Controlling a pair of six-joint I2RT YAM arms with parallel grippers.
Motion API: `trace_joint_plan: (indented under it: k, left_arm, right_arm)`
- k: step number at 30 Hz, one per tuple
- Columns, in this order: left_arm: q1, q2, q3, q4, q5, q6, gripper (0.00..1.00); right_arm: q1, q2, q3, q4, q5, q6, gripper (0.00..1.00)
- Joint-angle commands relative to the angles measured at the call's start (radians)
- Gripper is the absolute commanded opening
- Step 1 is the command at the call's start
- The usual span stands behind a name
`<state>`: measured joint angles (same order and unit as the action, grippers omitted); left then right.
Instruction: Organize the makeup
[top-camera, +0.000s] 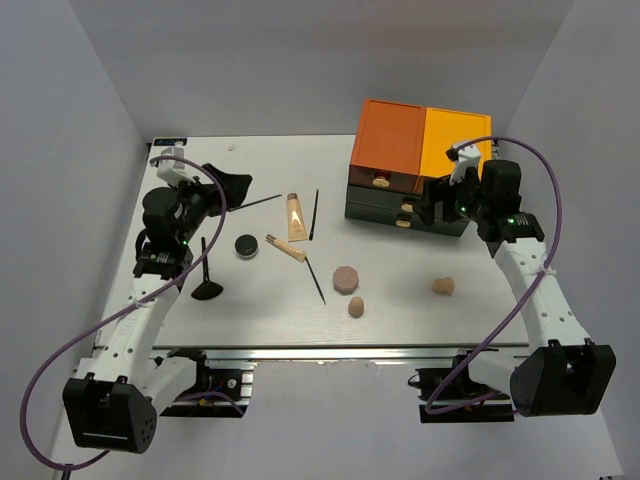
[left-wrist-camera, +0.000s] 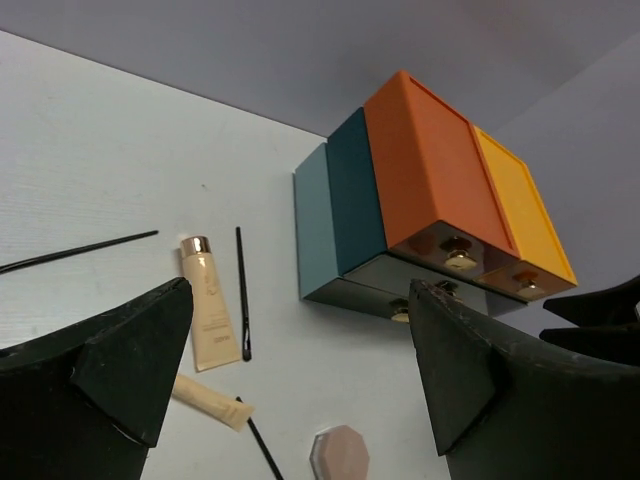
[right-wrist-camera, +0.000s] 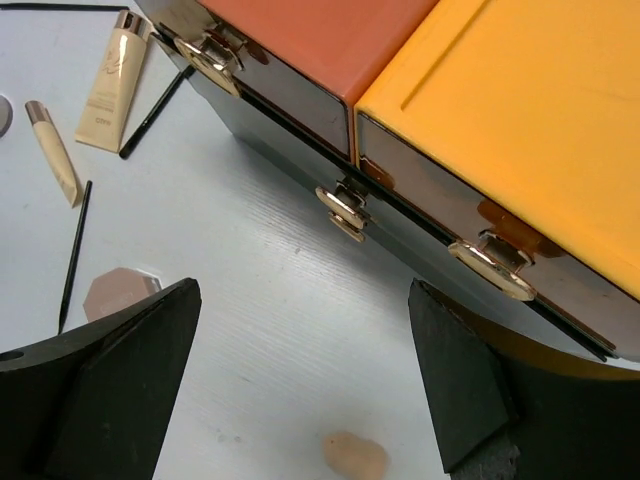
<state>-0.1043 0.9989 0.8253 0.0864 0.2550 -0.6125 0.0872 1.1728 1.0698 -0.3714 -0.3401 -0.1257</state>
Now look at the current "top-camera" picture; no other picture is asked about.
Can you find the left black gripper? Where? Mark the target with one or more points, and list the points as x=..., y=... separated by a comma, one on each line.
x=235, y=186

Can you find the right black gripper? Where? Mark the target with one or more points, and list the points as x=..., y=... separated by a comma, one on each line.
x=470, y=180

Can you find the thin black makeup brush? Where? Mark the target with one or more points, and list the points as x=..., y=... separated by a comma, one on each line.
x=257, y=202

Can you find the black round compact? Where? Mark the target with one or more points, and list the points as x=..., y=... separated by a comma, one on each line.
x=246, y=246

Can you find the clear orange drawer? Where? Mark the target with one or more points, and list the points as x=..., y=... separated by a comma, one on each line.
x=382, y=179

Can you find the tan gourd makeup sponge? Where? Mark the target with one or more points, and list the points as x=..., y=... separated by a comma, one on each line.
x=443, y=286

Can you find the pink octagonal powder case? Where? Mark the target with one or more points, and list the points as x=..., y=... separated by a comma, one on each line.
x=345, y=280

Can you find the tan egg makeup sponge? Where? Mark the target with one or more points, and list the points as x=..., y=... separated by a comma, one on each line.
x=356, y=307

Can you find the black eyeliner pencil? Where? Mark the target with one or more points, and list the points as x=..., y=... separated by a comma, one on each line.
x=315, y=280

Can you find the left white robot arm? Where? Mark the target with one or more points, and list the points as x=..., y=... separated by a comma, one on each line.
x=116, y=405

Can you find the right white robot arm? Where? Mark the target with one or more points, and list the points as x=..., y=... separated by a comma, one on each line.
x=565, y=372

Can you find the black fan makeup brush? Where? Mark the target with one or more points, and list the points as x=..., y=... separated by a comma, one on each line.
x=208, y=289

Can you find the orange drawer box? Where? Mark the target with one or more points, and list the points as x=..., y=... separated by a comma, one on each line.
x=389, y=137

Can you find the large beige cosmetic tube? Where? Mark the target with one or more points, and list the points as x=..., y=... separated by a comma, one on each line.
x=296, y=226

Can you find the small beige concealer tube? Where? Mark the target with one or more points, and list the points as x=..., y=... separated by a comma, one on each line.
x=286, y=248

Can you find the yellow drawer box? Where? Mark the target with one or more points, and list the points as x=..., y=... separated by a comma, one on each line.
x=443, y=128

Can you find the blue table label sticker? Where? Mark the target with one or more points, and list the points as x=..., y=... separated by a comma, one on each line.
x=170, y=142

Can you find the black mascara wand brush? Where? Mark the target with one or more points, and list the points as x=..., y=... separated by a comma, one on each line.
x=314, y=216

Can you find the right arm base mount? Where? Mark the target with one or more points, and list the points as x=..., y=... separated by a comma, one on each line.
x=425, y=380

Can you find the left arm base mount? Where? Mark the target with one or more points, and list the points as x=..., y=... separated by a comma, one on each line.
x=222, y=388

